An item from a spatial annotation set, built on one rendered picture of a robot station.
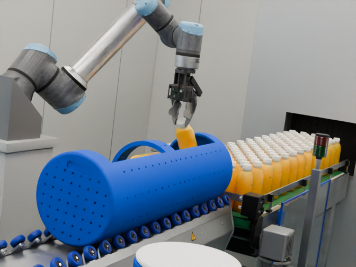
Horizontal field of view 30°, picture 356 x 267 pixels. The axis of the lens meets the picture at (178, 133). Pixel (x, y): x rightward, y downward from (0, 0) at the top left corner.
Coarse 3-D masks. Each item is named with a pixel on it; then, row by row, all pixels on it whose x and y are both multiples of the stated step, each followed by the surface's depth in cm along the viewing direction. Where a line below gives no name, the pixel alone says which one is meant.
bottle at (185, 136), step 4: (188, 124) 250; (176, 128) 251; (180, 128) 248; (184, 128) 248; (188, 128) 249; (176, 132) 250; (180, 132) 249; (184, 132) 248; (188, 132) 249; (192, 132) 250; (176, 136) 251; (180, 136) 249; (184, 136) 249; (188, 136) 249; (192, 136) 251; (180, 140) 251; (184, 140) 250; (188, 140) 250; (192, 140) 252; (196, 140) 256; (180, 144) 253; (184, 144) 251; (188, 144) 252; (192, 144) 253; (196, 144) 255; (180, 148) 255
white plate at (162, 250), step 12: (144, 252) 174; (156, 252) 175; (168, 252) 176; (180, 252) 177; (192, 252) 178; (204, 252) 180; (216, 252) 181; (144, 264) 165; (156, 264) 165; (168, 264) 167; (180, 264) 168; (192, 264) 169; (204, 264) 170; (216, 264) 171; (228, 264) 172; (240, 264) 173
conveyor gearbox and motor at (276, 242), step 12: (264, 228) 278; (276, 228) 280; (288, 228) 283; (264, 240) 278; (276, 240) 275; (288, 240) 276; (264, 252) 278; (276, 252) 276; (288, 252) 279; (264, 264) 279; (276, 264) 275
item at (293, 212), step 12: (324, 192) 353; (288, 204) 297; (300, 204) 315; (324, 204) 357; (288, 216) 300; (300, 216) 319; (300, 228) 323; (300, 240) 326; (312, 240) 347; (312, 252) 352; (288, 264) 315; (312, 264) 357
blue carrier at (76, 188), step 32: (64, 160) 196; (96, 160) 192; (128, 160) 204; (160, 160) 219; (192, 160) 237; (224, 160) 260; (64, 192) 197; (96, 192) 192; (128, 192) 196; (160, 192) 213; (192, 192) 236; (64, 224) 198; (96, 224) 192; (128, 224) 202
